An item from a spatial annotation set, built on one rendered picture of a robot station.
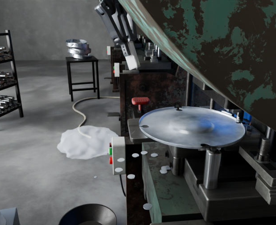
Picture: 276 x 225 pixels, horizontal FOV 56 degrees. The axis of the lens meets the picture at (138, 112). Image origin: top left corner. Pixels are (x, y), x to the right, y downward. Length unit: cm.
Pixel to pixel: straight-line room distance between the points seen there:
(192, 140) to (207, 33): 48
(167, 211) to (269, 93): 46
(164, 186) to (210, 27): 57
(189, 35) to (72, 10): 714
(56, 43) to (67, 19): 68
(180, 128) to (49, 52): 691
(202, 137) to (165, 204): 19
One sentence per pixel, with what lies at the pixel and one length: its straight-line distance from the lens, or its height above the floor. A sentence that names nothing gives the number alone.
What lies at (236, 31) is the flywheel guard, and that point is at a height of 106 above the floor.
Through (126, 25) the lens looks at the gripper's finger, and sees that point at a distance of 71.
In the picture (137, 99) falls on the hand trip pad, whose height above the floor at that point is 76.
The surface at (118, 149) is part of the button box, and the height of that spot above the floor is 61.
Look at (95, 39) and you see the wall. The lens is 729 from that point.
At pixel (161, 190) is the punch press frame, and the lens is 71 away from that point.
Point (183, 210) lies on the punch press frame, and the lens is 65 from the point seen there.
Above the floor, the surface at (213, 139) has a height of 78.
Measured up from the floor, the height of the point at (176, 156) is 71.
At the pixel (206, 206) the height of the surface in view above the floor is 68.
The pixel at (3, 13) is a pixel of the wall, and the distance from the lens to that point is 773.
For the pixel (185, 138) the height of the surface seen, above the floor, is 78.
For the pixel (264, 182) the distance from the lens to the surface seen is 64.
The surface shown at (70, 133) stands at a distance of 223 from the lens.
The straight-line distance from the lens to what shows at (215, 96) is 70.
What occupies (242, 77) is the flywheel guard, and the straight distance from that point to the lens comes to 22.
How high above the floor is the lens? 107
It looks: 20 degrees down
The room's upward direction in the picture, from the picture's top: straight up
